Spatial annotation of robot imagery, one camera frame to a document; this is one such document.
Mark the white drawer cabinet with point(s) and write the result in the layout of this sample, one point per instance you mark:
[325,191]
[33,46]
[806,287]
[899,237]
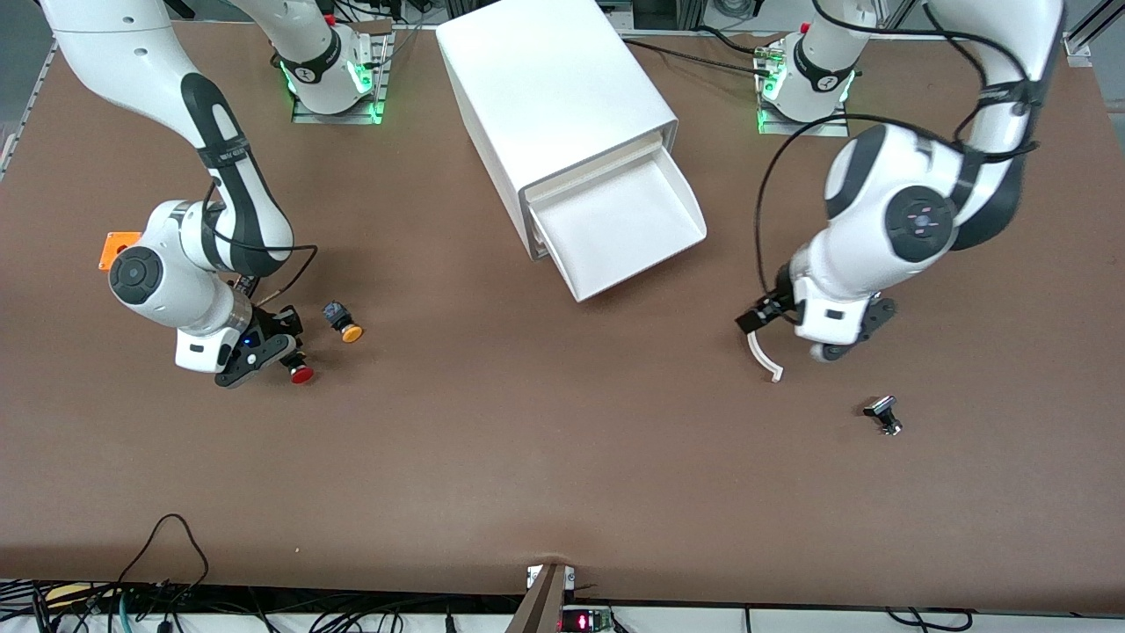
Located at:
[545,88]

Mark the device with red display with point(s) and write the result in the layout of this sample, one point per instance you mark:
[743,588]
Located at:
[584,621]

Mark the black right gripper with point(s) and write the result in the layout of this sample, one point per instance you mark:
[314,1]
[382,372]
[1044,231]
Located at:
[274,321]

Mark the white plastic drawer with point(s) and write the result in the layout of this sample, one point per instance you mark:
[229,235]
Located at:
[624,229]
[598,165]

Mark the brown camera mount bar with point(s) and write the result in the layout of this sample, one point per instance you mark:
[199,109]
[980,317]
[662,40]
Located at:
[545,607]

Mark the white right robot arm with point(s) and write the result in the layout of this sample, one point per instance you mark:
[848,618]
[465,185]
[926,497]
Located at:
[132,53]

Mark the red mushroom push button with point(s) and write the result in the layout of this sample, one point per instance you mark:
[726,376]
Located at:
[301,375]

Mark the yellow mushroom push button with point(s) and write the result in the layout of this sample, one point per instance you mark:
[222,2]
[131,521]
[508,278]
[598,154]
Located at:
[350,332]

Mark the orange button enclosure box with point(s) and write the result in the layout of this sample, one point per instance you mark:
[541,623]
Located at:
[116,246]

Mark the aluminium arm base plate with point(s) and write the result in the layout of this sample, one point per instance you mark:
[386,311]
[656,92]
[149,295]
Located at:
[804,129]
[334,118]

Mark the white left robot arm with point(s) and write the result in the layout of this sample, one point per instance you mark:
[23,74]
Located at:
[870,251]

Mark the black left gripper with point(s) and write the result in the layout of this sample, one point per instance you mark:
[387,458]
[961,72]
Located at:
[772,309]

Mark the aluminium frame profile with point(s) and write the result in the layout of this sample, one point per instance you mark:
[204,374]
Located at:
[1079,51]
[22,114]

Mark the white curved plastic piece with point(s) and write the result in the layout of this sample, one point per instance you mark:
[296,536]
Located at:
[758,360]

